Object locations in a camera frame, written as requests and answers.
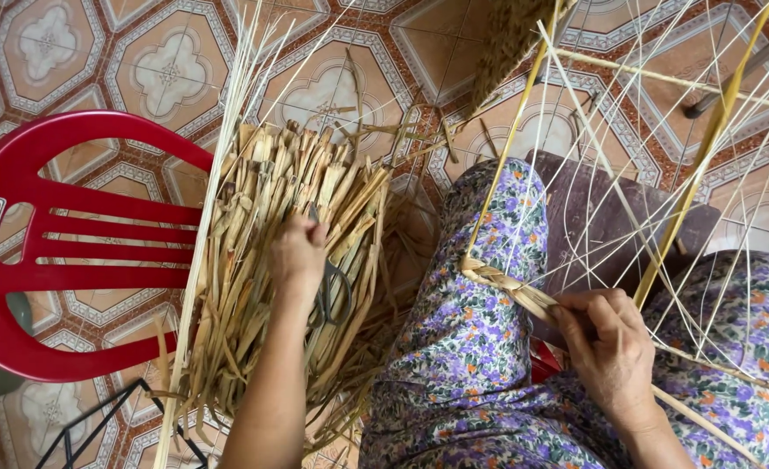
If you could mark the bundle of thin pale canes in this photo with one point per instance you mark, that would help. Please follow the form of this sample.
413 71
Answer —
197 286

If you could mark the pile of dried straw strips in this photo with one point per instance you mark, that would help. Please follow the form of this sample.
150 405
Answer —
260 195

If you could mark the braided straw strand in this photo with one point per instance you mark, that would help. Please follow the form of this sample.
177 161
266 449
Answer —
508 285

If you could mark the loose straw scraps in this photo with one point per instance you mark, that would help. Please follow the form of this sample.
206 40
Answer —
423 130

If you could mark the purple floral trousers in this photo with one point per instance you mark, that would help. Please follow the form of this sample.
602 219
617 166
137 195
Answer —
462 339

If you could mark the person's right hand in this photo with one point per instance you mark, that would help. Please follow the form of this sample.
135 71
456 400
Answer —
615 365

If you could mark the grey metal leg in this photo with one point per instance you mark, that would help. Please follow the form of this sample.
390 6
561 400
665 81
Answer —
749 65

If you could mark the rattan basket frame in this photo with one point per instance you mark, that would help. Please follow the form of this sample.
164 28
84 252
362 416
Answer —
694 169

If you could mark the small red plastic object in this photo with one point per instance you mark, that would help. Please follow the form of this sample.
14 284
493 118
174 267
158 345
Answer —
544 368

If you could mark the person's left hand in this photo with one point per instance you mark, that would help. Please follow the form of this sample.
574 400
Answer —
296 260

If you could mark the dark wooden stool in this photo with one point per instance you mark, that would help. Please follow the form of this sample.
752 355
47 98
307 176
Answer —
586 215

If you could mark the red plastic chair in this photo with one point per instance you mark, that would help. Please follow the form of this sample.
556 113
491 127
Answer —
6 325

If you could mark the grey metal scissors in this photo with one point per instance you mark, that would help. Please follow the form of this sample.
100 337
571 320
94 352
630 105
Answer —
327 272

